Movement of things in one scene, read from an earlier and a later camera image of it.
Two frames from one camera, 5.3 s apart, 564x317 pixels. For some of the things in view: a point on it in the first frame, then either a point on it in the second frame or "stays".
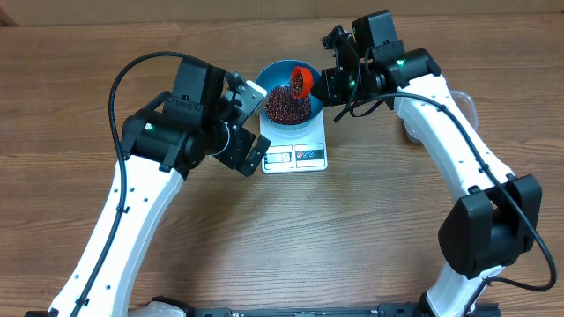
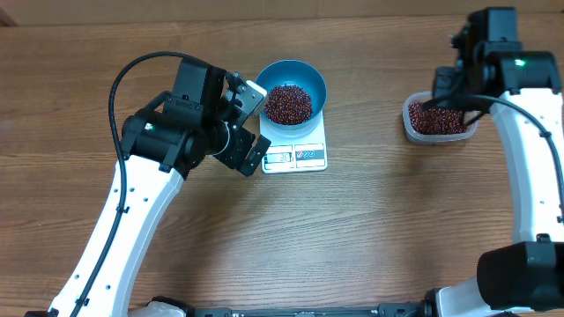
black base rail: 481,310 stays
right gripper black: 331,86 to 443,84
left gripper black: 238,150 stays
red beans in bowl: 283,107 stays
